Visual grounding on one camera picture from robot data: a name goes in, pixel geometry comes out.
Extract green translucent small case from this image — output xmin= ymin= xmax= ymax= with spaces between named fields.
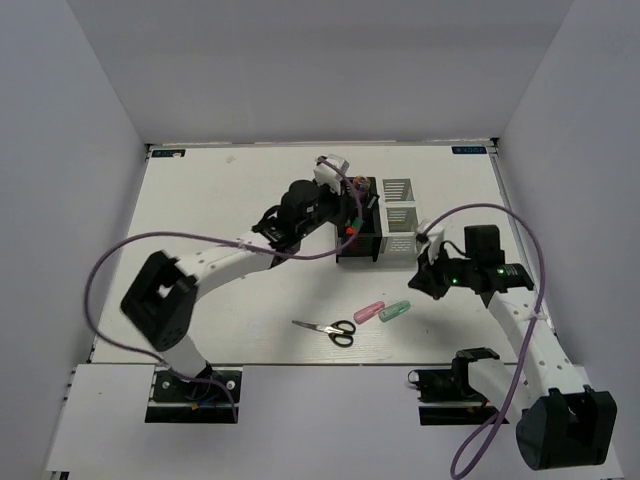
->
xmin=378 ymin=300 xmax=411 ymax=323

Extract clear tube of crayons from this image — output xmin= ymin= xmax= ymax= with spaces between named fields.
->
xmin=352 ymin=176 xmax=371 ymax=198

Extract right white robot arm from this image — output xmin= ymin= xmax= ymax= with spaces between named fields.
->
xmin=408 ymin=223 xmax=617 ymax=471

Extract right blue corner label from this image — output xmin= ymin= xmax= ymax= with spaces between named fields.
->
xmin=451 ymin=145 xmax=487 ymax=155

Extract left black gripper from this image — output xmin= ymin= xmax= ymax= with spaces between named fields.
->
xmin=297 ymin=180 xmax=360 ymax=239

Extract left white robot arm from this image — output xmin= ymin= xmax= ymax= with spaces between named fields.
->
xmin=120 ymin=180 xmax=362 ymax=399

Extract pink translucent small case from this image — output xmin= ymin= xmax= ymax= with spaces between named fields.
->
xmin=353 ymin=301 xmax=386 ymax=325

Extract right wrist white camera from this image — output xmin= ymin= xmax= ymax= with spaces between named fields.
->
xmin=414 ymin=219 xmax=445 ymax=264

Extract purple cable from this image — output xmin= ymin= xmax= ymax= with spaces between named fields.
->
xmin=82 ymin=158 xmax=364 ymax=424
xmin=415 ymin=202 xmax=547 ymax=479

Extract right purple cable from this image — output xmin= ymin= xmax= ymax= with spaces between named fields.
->
xmin=415 ymin=202 xmax=547 ymax=479

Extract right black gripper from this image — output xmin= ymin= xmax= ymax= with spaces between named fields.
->
xmin=408 ymin=243 xmax=477 ymax=300

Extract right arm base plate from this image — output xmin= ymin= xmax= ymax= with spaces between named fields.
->
xmin=407 ymin=369 xmax=498 ymax=426

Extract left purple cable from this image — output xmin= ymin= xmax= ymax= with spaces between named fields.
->
xmin=82 ymin=158 xmax=364 ymax=424

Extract left blue corner label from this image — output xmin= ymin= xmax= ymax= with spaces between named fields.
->
xmin=151 ymin=149 xmax=186 ymax=158

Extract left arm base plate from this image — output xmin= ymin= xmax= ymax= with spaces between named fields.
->
xmin=144 ymin=369 xmax=242 ymax=425

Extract blue corner label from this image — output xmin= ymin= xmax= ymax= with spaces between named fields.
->
xmin=451 ymin=145 xmax=487 ymax=155
xmin=151 ymin=149 xmax=186 ymax=158

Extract black handled scissors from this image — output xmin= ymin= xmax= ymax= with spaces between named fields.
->
xmin=292 ymin=320 xmax=356 ymax=348

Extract white slotted pen holder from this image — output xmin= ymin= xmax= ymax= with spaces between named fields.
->
xmin=378 ymin=178 xmax=424 ymax=261

